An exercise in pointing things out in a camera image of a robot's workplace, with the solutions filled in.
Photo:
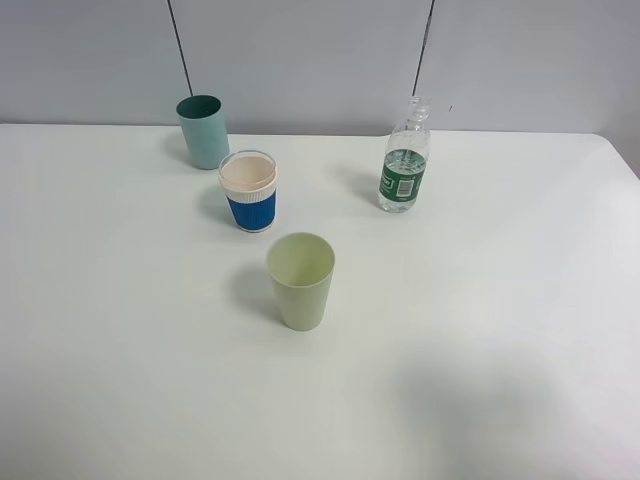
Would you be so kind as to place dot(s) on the light green plastic cup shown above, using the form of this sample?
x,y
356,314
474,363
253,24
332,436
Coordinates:
x,y
301,266

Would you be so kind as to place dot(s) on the clear bottle green label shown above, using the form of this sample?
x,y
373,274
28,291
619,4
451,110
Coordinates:
x,y
406,156

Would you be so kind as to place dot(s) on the blue sleeved white cup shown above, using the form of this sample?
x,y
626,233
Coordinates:
x,y
248,179

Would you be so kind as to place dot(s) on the teal plastic cup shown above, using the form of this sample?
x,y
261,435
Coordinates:
x,y
203,126

